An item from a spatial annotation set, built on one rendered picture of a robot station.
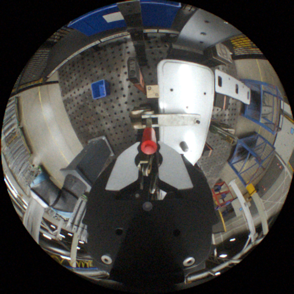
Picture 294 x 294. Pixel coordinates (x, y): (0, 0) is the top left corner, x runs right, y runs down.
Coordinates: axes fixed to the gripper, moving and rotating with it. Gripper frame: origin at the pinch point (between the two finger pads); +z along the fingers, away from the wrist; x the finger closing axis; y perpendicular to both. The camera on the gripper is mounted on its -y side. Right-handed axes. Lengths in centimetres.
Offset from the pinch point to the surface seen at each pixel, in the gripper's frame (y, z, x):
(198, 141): 11.1, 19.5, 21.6
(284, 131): -24, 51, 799
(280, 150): 92, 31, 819
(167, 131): 6.5, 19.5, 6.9
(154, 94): -7.0, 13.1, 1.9
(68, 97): -21, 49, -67
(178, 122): 0.6, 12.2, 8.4
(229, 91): -12.6, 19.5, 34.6
